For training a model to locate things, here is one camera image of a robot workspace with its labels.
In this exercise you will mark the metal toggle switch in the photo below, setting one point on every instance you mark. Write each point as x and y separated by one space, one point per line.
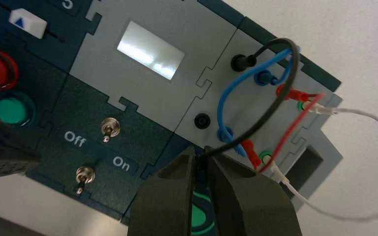
85 176
110 127

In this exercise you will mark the green push button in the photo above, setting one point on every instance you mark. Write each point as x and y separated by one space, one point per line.
11 110

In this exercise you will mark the blue grey control box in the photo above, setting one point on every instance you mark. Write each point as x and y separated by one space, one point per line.
143 104

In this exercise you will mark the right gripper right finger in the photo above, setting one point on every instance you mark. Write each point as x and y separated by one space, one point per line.
251 205

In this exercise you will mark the green pointer rotary knob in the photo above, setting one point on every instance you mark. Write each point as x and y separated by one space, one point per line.
199 218

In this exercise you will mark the white slider knob blue triangle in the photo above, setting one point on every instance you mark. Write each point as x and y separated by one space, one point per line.
27 23

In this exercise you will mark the small rectangular display screen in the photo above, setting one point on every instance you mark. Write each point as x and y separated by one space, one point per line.
150 50

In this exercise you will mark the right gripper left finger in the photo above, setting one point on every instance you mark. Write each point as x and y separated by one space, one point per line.
166 205

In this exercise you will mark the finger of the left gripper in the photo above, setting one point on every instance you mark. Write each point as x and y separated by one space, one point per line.
3 153

